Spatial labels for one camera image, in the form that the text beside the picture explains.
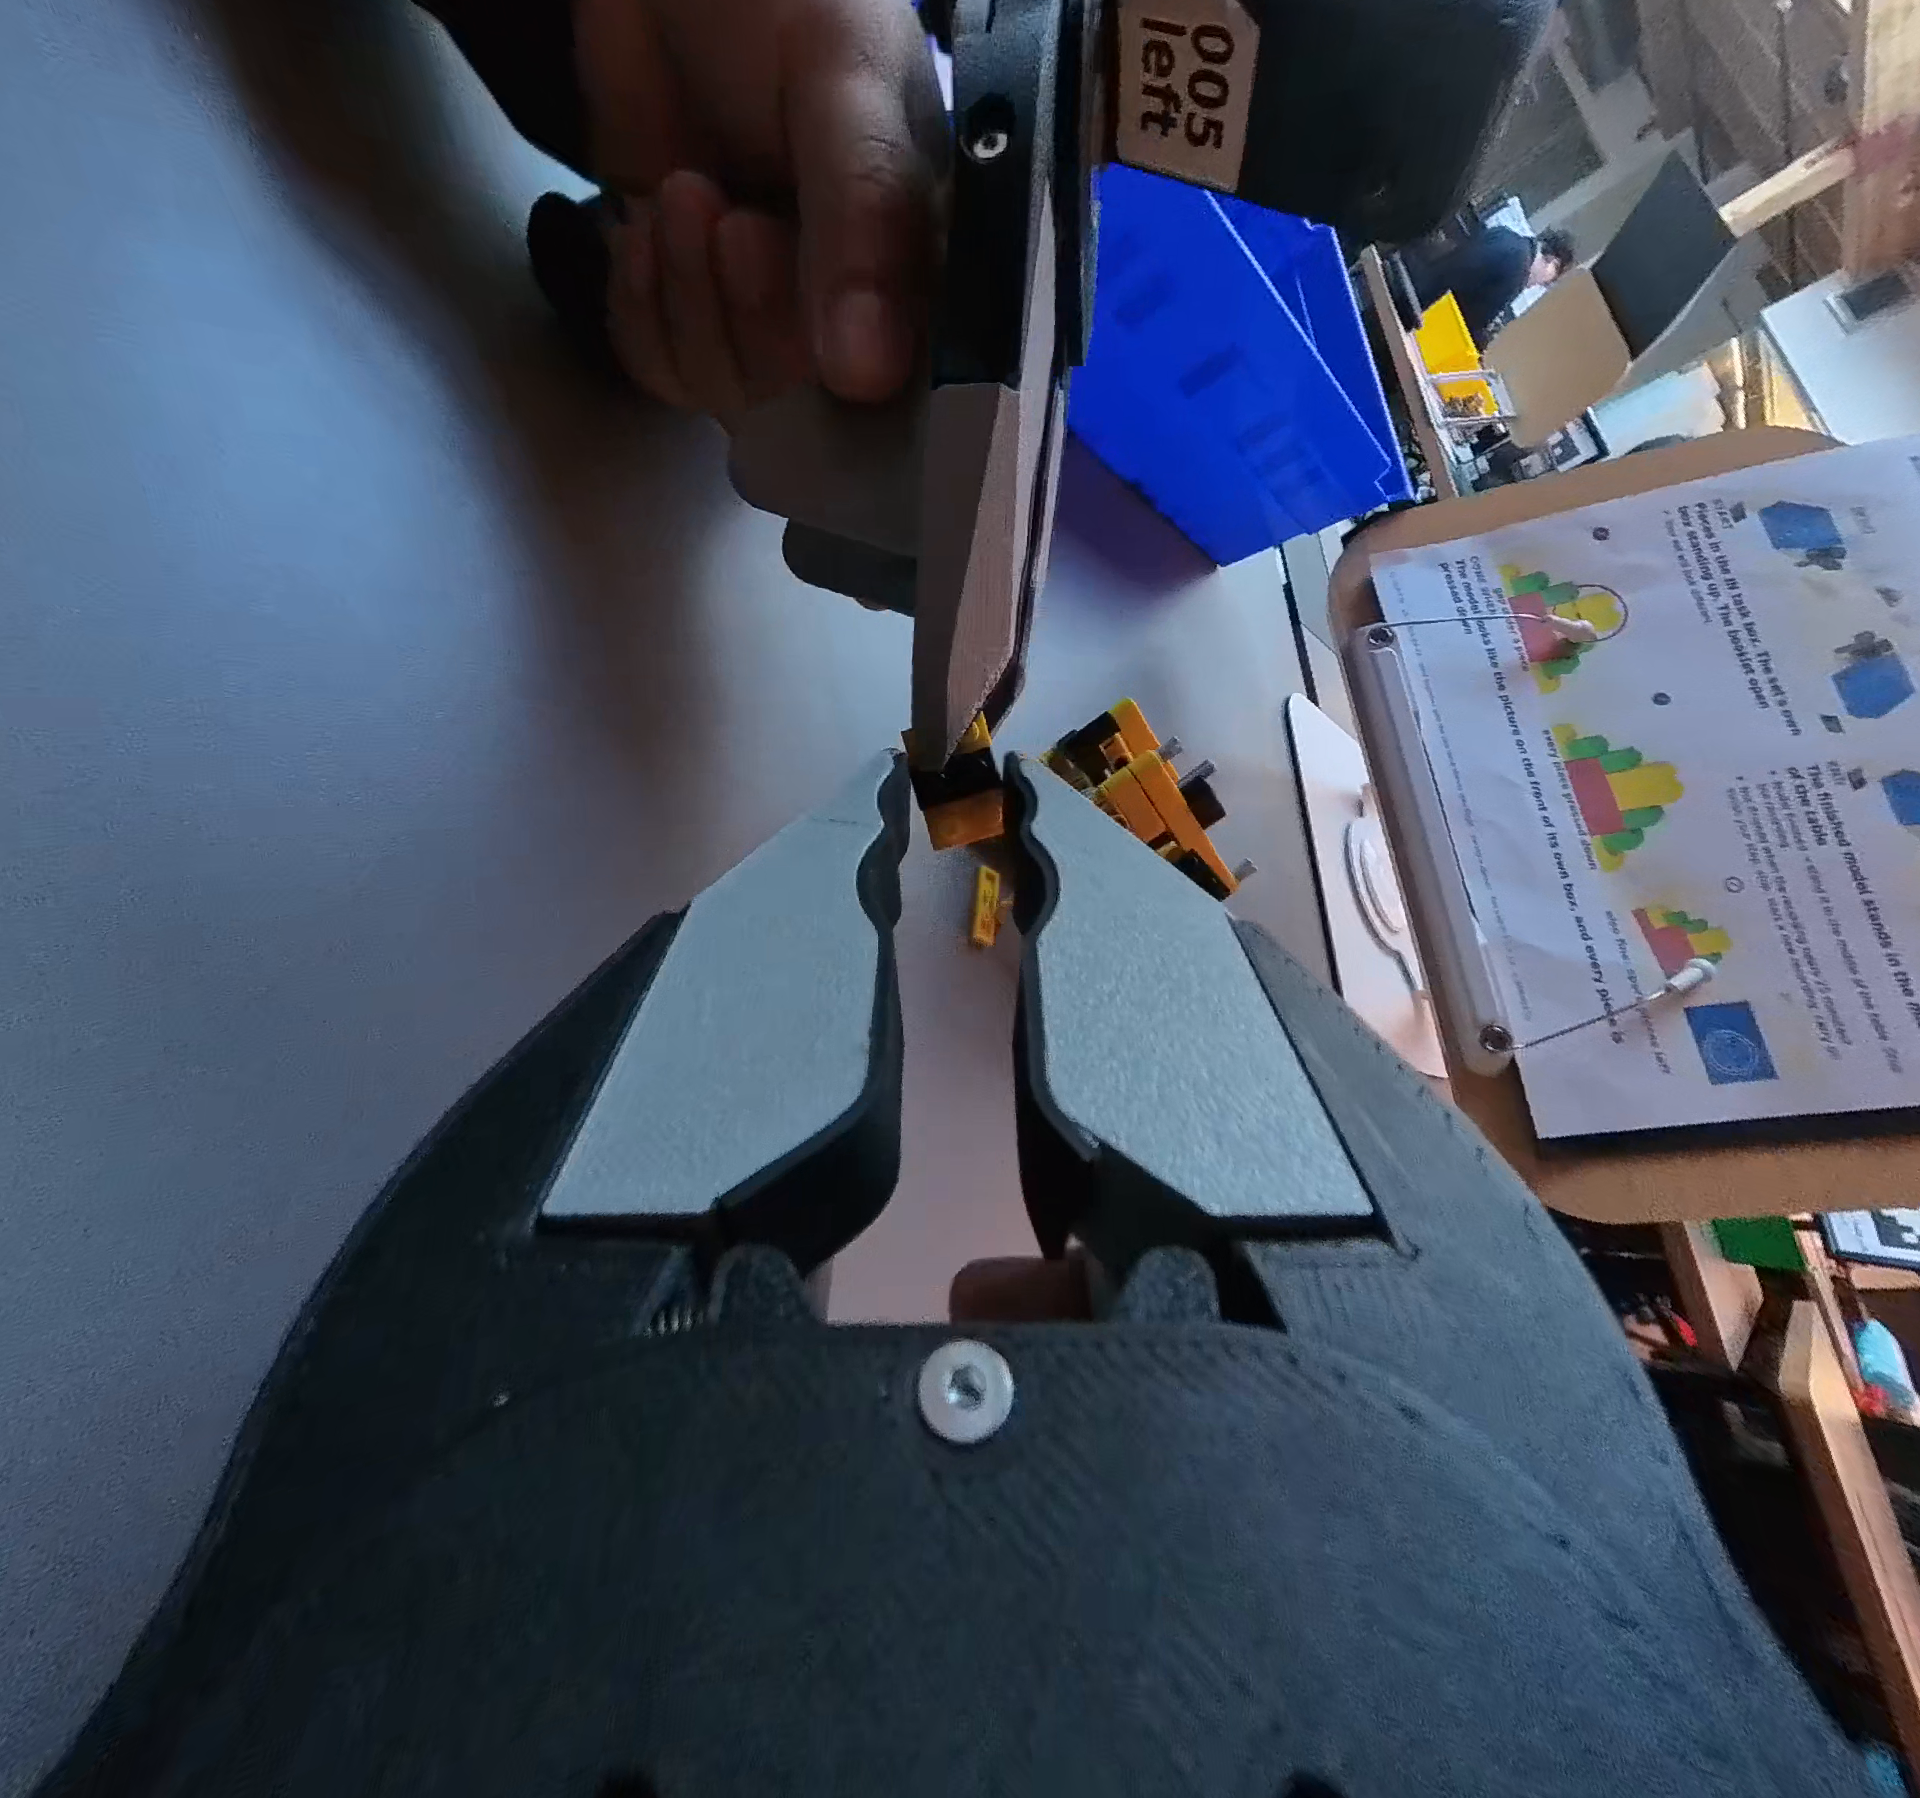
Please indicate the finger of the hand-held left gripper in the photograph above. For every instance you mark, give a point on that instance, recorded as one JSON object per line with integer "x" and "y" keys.
{"x": 1055, "y": 506}
{"x": 971, "y": 571}

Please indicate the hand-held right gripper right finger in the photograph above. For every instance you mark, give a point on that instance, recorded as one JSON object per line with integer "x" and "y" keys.
{"x": 1186, "y": 1062}

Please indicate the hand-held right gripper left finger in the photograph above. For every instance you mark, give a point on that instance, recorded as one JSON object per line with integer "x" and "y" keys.
{"x": 737, "y": 1062}

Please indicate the small yellow black lego piece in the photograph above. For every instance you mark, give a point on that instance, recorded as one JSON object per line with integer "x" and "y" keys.
{"x": 961, "y": 821}

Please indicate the yellow black lego model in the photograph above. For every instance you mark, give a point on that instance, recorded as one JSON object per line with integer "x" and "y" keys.
{"x": 1141, "y": 800}

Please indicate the person's left hand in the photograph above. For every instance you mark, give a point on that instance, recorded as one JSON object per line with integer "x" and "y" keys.
{"x": 751, "y": 104}

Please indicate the blue plastic bin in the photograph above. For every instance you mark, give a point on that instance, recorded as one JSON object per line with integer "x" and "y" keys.
{"x": 1246, "y": 374}

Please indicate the yellow storage bin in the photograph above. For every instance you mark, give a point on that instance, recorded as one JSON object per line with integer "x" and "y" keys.
{"x": 1453, "y": 337}

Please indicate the metal clip bar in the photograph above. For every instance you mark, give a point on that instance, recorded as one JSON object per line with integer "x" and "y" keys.
{"x": 1425, "y": 842}

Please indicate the black monitor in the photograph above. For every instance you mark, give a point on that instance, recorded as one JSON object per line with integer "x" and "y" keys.
{"x": 1656, "y": 250}

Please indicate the wooden clipboard stand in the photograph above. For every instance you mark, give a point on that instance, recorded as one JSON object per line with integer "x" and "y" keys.
{"x": 1648, "y": 1187}

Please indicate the printed instruction sheet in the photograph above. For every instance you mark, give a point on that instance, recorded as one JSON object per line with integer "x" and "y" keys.
{"x": 1722, "y": 807}

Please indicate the wooden board black square pattern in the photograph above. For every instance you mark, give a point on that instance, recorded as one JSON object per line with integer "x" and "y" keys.
{"x": 1879, "y": 1233}

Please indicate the wooden beam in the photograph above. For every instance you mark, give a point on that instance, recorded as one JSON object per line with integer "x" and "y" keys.
{"x": 1847, "y": 1501}

